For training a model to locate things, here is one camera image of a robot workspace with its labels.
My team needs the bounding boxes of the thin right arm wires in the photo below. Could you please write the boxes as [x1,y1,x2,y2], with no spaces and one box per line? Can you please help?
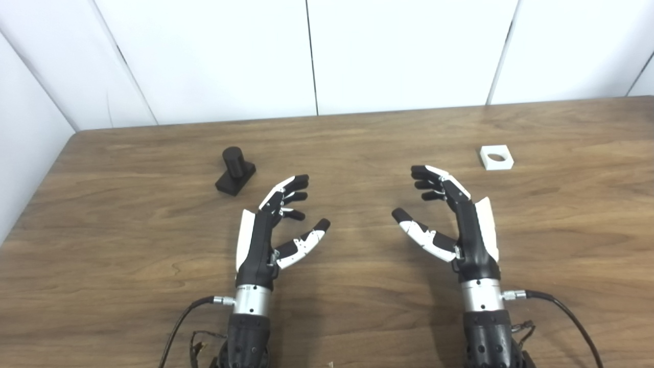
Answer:
[511,320,536,354]

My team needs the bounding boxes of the black peg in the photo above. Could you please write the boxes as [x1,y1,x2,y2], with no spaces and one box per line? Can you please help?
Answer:
[215,147,256,196]

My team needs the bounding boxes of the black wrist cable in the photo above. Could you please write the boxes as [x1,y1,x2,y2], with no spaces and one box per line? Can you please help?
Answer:
[158,295,237,368]
[502,289,605,368]

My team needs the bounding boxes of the thin left arm wires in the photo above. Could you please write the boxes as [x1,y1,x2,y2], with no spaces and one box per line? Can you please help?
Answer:
[190,331,226,368]

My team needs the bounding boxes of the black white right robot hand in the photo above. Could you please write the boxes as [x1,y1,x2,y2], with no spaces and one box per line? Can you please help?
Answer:
[392,165,502,283]

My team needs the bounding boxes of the white square piece with hole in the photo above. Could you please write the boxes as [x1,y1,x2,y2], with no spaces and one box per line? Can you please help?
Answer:
[480,145,515,171]

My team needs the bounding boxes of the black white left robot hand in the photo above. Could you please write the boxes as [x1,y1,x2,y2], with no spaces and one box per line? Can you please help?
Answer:
[235,174,331,287]

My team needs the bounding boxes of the thin arm wires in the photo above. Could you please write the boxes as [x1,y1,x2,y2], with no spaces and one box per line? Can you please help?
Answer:
[511,320,536,354]
[190,331,226,368]

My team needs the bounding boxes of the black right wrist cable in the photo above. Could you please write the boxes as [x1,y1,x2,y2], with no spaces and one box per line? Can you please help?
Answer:
[502,289,605,368]

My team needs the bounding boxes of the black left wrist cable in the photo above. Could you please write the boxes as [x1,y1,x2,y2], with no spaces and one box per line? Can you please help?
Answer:
[158,295,237,368]

